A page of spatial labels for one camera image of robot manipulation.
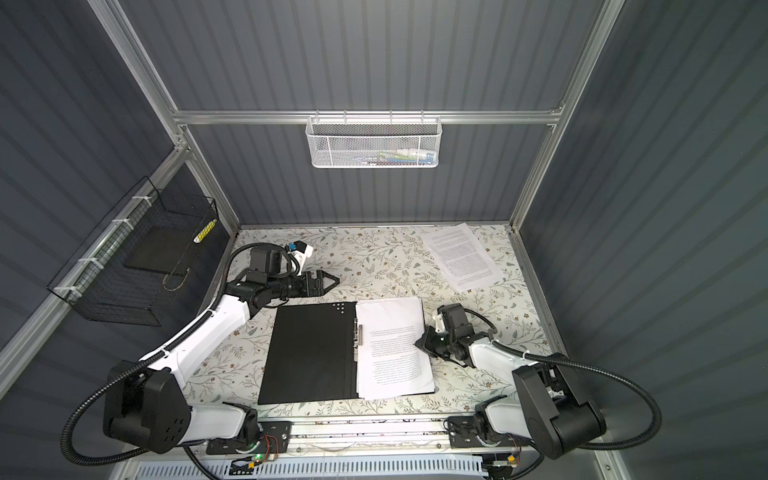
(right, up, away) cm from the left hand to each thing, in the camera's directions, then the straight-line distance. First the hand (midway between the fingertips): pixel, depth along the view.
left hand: (329, 282), depth 82 cm
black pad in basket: (-44, +9, -3) cm, 45 cm away
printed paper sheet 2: (+44, +7, +30) cm, 53 cm away
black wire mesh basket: (-46, +3, -19) cm, 50 cm away
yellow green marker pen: (-35, +14, 0) cm, 38 cm away
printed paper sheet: (+17, -23, +3) cm, 29 cm away
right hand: (+25, -19, +6) cm, 33 cm away
